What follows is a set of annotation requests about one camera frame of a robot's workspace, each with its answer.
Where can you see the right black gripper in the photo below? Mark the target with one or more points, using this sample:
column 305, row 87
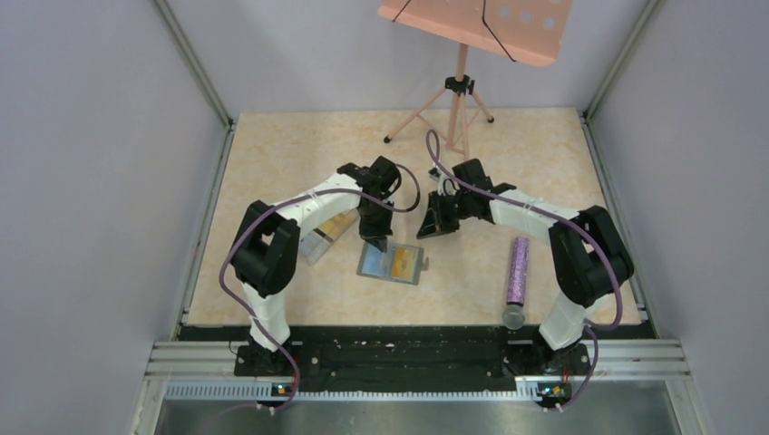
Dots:
column 435, row 222

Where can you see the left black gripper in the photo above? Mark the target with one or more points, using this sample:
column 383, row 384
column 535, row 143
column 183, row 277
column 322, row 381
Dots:
column 377, row 236

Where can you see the silver VIP card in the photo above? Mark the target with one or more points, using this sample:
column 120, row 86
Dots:
column 372, row 262

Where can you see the clear plastic card box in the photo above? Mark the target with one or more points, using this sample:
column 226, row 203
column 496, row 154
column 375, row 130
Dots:
column 316, row 243

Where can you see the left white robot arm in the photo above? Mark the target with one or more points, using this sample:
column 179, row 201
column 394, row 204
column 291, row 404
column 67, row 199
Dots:
column 262, row 260

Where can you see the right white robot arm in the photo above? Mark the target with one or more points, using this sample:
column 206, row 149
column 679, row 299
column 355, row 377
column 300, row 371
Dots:
column 589, row 256

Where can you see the purple glitter microphone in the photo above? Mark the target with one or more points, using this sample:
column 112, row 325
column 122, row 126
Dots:
column 513, row 316

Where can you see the pink music stand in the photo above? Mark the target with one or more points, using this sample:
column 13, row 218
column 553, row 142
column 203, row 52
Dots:
column 507, row 52

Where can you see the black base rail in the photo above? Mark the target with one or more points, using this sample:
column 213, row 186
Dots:
column 396, row 359

